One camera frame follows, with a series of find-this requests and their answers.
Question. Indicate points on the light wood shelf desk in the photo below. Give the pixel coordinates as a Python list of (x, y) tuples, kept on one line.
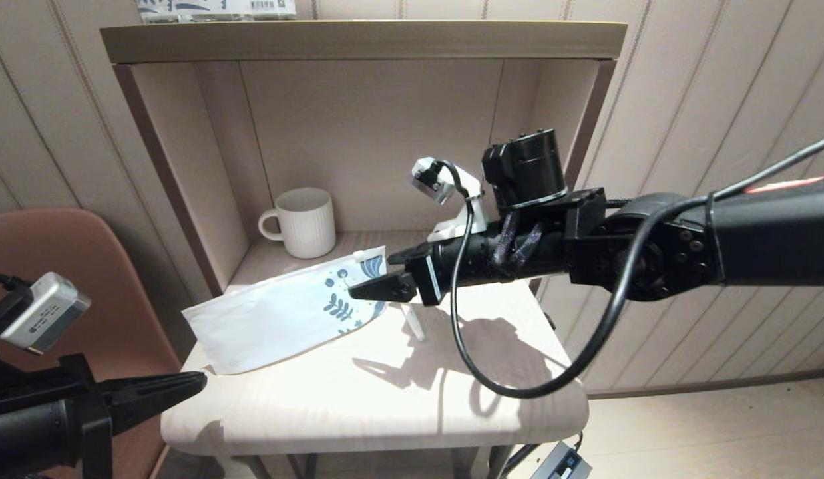
[(352, 133)]

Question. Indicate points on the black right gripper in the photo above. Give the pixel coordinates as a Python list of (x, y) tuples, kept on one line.
[(475, 259)]

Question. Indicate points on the white ribbed ceramic mug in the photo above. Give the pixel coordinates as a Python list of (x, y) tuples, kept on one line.
[(309, 225)]

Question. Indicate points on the small white strip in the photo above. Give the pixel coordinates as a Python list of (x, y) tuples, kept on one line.
[(415, 326)]

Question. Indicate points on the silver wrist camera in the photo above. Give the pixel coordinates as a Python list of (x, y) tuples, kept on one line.
[(433, 181), (46, 313)]

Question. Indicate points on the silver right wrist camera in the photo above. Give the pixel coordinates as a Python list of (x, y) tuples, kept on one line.
[(433, 181)]

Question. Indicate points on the black power adapter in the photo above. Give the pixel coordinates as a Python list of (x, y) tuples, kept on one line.
[(562, 462)]

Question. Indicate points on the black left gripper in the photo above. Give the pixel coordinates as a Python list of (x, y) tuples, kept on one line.
[(32, 432)]

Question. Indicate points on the white blue patterned package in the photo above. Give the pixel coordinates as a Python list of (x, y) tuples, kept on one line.
[(212, 6)]

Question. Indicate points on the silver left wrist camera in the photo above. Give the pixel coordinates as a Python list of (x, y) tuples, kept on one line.
[(46, 313)]

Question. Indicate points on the brown upholstered chair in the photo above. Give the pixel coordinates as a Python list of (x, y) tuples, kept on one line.
[(119, 279)]

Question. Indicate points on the white floral zipper pouch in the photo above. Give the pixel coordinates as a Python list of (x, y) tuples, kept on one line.
[(279, 319)]

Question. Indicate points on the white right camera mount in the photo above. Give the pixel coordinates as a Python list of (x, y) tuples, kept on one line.
[(475, 213)]

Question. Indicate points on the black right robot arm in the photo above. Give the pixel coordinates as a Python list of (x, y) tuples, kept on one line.
[(771, 239)]

